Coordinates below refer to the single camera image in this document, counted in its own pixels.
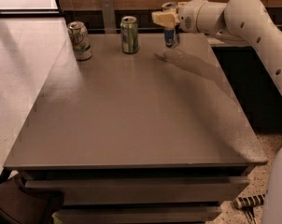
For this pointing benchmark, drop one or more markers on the grey upper drawer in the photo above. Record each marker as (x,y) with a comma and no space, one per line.
(145,190)

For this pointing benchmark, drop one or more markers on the white green soda can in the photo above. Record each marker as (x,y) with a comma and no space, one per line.
(79,38)

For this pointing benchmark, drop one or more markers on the grey lower drawer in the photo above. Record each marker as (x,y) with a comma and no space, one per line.
(140,215)

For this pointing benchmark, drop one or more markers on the striped black white tool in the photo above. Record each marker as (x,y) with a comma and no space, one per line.
(242,203)

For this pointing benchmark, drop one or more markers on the dark brown chair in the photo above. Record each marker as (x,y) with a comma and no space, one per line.
(21,205)

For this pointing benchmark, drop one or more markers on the blue silver redbull can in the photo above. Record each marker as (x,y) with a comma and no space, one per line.
(171,35)

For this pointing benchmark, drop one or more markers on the left metal wall bracket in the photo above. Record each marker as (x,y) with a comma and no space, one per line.
(108,13)

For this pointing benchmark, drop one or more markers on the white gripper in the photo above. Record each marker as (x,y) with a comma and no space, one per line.
(188,18)

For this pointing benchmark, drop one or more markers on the grey drawer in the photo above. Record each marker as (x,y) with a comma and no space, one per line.
(145,190)
(140,215)

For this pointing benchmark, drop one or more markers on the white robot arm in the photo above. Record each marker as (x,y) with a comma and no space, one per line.
(239,23)

